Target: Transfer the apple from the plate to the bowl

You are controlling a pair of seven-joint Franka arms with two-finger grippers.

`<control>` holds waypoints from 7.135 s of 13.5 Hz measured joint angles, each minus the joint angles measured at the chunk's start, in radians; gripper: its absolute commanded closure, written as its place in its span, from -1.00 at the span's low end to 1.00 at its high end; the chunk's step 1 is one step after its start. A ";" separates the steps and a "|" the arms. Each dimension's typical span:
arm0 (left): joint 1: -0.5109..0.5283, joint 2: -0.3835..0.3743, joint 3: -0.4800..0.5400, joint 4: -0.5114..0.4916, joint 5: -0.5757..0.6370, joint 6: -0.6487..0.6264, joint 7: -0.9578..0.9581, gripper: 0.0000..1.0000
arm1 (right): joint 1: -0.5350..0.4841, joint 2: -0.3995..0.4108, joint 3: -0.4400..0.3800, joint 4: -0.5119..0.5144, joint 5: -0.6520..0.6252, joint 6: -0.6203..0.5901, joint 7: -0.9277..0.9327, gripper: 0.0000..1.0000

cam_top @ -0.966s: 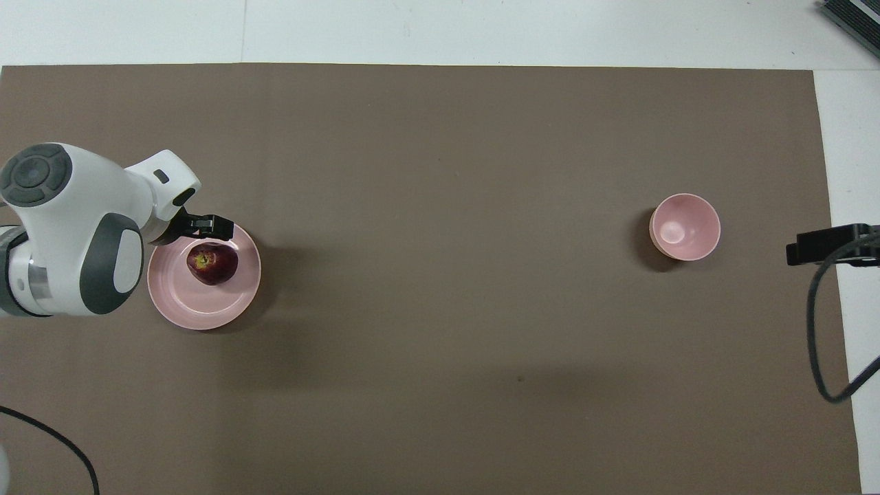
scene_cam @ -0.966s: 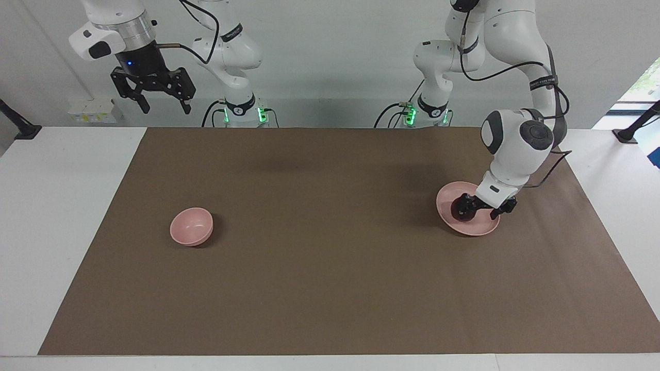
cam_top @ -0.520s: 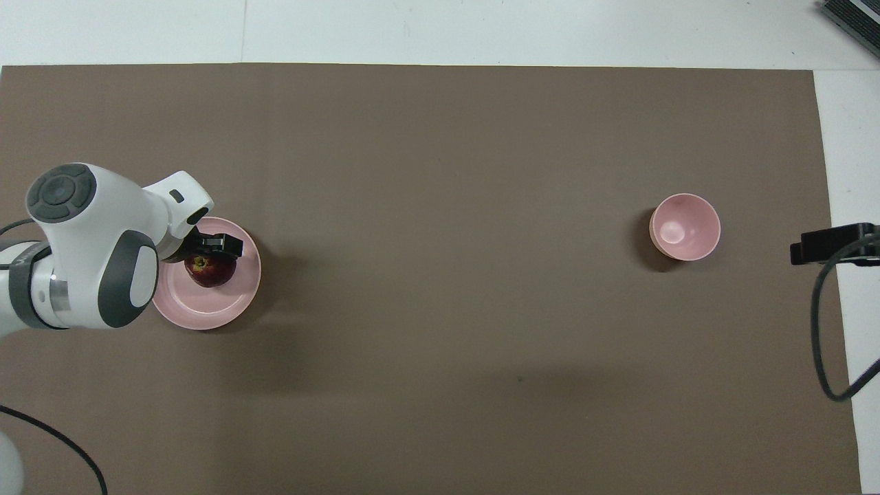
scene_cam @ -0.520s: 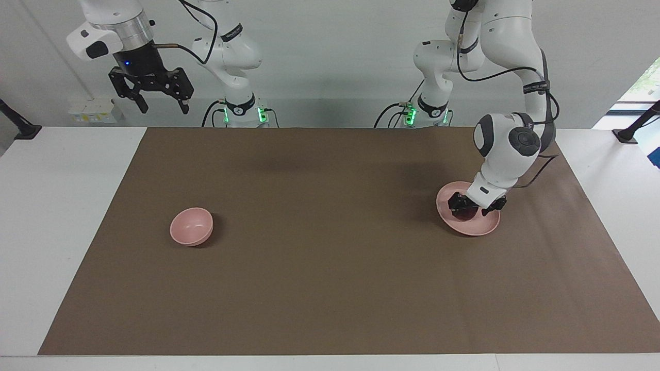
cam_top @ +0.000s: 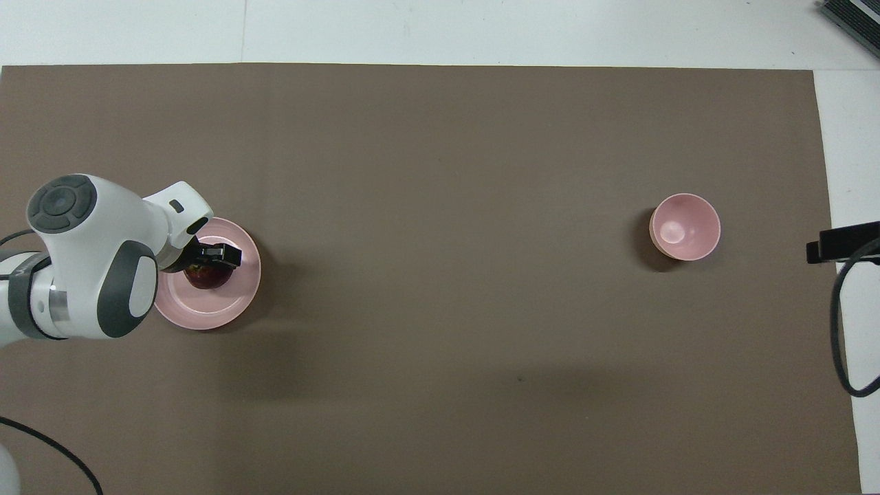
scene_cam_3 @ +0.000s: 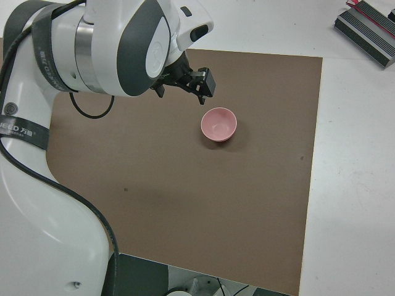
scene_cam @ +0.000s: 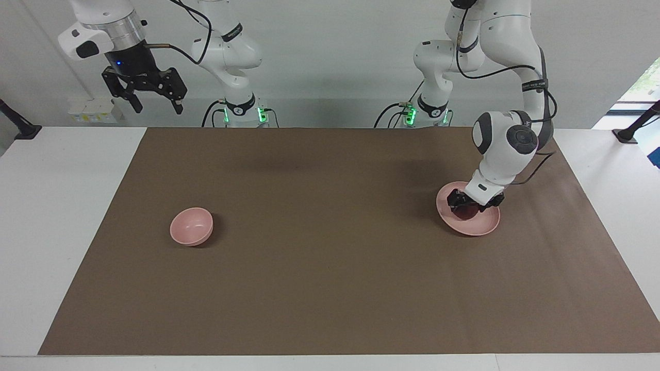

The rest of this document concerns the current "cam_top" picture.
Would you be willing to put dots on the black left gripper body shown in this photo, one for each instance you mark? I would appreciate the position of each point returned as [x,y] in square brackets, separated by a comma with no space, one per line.
[187,258]

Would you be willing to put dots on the dark red apple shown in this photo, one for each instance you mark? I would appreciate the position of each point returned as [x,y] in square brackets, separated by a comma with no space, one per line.
[206,278]

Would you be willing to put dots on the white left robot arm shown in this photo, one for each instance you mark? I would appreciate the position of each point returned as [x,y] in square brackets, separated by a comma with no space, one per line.
[89,261]

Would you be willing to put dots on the pink plate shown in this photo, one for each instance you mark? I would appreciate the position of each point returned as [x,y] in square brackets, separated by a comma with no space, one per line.
[206,309]

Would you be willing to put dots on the pink bowl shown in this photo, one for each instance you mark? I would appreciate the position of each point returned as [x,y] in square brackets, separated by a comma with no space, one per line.
[687,227]

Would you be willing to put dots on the grey ribbed device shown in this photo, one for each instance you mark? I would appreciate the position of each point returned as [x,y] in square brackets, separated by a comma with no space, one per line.
[856,20]

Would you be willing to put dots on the brown table mat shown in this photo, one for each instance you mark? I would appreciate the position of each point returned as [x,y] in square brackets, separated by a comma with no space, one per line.
[440,206]

